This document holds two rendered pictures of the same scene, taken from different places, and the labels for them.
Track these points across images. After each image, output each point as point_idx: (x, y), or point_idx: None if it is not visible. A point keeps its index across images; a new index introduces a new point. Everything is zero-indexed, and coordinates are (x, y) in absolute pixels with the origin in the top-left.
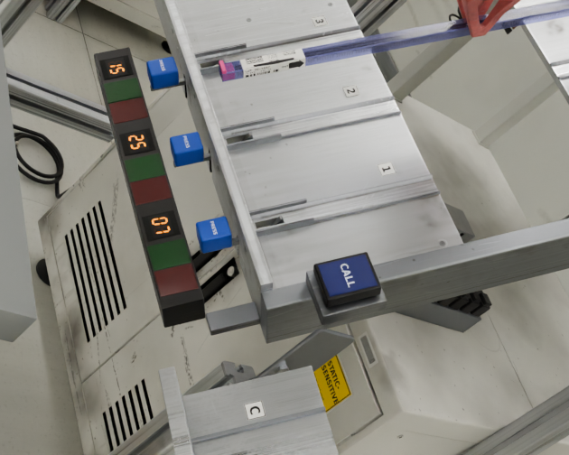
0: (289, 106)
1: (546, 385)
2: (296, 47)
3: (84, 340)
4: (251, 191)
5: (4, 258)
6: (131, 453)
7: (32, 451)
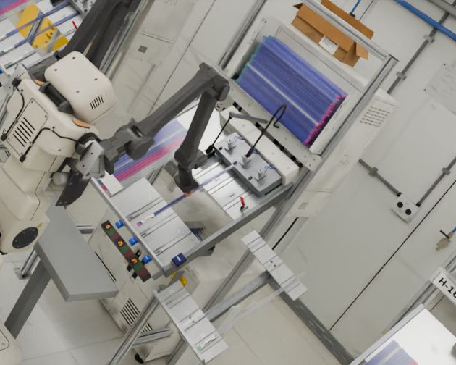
0: (152, 222)
1: (237, 260)
2: (148, 206)
3: None
4: (151, 246)
5: (107, 280)
6: (143, 313)
7: (103, 330)
